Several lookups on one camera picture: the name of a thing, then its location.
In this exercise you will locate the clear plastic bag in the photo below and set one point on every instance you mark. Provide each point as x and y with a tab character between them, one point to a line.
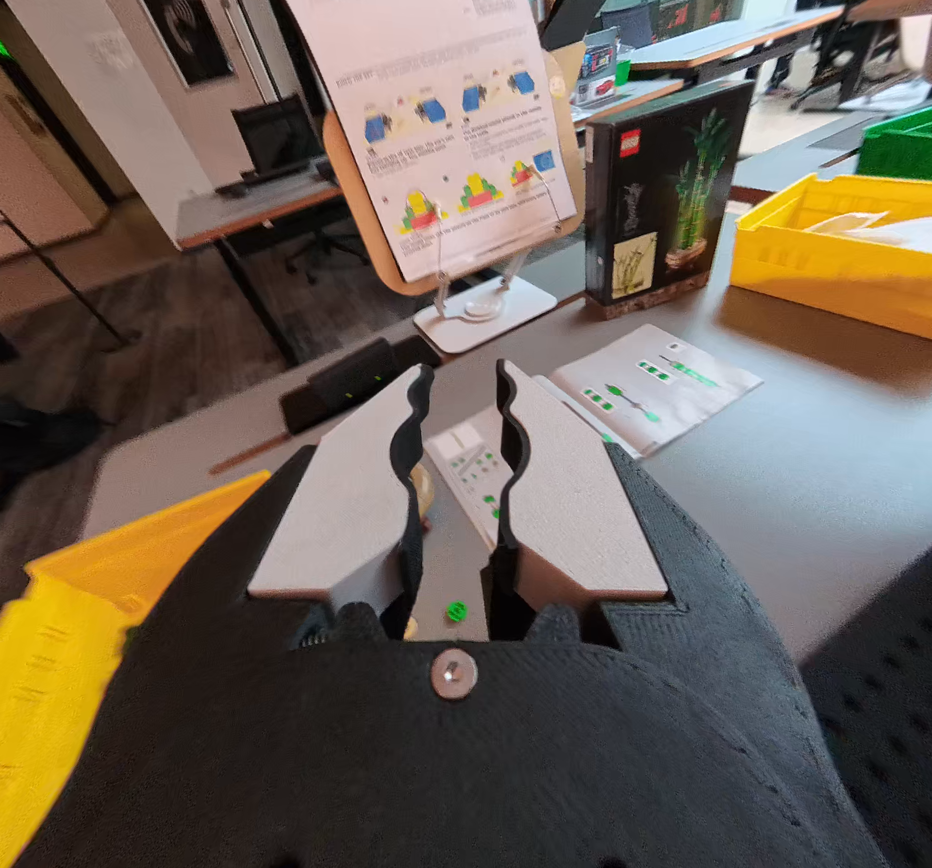
874	231

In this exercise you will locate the long background desk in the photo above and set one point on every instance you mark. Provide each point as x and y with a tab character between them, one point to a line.
728	38

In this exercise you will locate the yellow plastic bin with bags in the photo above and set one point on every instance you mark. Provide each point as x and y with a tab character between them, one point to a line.
801	278

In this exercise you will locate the black desk power box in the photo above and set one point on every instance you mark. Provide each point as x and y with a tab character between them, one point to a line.
342	388

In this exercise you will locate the printed instruction sheet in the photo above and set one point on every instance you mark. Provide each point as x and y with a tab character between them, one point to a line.
437	82

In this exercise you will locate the open building instruction booklet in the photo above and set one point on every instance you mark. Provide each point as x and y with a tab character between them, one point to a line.
655	388

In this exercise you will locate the tan toy brick pot base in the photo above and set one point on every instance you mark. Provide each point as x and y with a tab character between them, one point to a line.
424	493

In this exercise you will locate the black bamboo toy set box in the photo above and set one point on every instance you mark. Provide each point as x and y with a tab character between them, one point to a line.
655	227

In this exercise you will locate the small green toy brick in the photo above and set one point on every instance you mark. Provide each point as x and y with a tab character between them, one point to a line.
456	611

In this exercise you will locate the black document stand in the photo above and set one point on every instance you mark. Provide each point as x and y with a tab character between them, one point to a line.
579	9

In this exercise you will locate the red toy car box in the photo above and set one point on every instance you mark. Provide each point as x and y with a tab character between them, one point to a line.
597	88

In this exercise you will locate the black perforated object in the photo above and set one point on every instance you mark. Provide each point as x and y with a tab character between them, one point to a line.
881	700

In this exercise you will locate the green plastic bin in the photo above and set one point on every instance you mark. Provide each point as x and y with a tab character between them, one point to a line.
899	147

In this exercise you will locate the grey desk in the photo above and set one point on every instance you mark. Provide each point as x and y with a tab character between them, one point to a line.
764	460

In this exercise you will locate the background desk near doors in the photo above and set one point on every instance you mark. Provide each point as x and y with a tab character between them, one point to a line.
240	209

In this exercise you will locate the black office chair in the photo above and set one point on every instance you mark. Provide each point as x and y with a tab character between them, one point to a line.
327	249

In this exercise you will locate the wooden document stand white base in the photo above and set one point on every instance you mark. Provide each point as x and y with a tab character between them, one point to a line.
354	227

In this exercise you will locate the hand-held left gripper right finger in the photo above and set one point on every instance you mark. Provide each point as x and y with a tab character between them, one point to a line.
575	504

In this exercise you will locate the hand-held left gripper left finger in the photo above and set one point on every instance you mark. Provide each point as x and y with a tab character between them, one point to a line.
342	511

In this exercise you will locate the black laptop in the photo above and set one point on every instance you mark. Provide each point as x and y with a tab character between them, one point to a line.
277	136

